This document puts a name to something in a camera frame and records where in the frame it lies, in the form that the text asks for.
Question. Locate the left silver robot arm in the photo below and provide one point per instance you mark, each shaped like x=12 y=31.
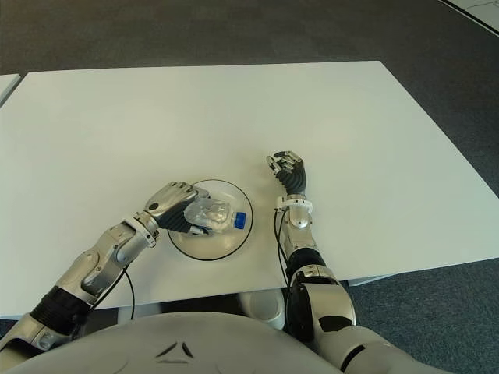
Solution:
x=101 y=257

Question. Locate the white plate with black rim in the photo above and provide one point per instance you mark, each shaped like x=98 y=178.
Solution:
x=210 y=246

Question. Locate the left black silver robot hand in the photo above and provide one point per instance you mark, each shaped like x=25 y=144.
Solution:
x=169 y=198

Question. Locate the white side table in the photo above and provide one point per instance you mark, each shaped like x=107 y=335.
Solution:
x=6 y=87

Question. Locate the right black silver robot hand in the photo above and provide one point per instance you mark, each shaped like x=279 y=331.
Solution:
x=294 y=175

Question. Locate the white robot right leg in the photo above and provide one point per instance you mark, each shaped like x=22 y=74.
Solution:
x=265 y=308

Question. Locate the clear bottle with blue cap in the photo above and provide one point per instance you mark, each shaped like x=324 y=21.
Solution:
x=214 y=214

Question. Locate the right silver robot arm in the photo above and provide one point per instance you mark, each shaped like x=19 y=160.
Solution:
x=331 y=292

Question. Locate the grey robot torso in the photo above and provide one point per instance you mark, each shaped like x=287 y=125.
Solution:
x=175 y=350

